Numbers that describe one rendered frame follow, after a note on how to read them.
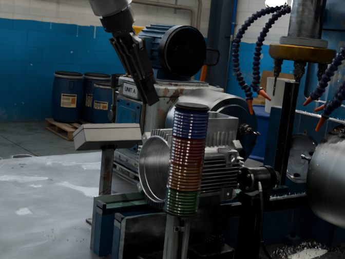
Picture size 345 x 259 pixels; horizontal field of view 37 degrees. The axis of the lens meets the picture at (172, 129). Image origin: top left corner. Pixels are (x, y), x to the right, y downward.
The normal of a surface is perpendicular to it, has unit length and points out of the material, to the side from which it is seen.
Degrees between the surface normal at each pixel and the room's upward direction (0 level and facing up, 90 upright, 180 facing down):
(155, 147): 118
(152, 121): 90
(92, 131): 58
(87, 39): 90
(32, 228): 0
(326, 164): 73
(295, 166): 90
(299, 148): 90
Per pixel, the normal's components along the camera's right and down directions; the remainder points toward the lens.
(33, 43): 0.62, 0.20
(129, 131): 0.52, -0.35
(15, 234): 0.10, -0.98
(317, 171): -0.80, -0.14
